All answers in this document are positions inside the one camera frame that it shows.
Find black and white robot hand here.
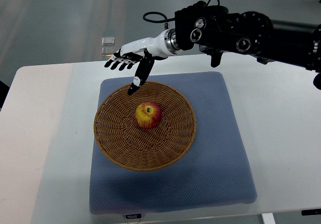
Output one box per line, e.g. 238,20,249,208
104,29,180,95

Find red yellow apple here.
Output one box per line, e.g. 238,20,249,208
135,102,162,129

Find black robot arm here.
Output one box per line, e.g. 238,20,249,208
175,1,320,89

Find round wicker basket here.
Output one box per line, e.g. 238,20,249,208
93,81,197,171

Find metal floor plate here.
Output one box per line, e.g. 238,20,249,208
101,36,115,56

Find blue grey cushion mat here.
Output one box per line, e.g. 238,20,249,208
89,72,257,214

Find person in dark clothing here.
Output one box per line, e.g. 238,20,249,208
0,81,10,108

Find black label tag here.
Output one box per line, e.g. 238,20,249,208
125,213,141,219

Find white table leg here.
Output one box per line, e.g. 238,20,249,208
261,213,276,224

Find black cable loop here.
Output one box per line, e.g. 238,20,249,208
142,0,228,24

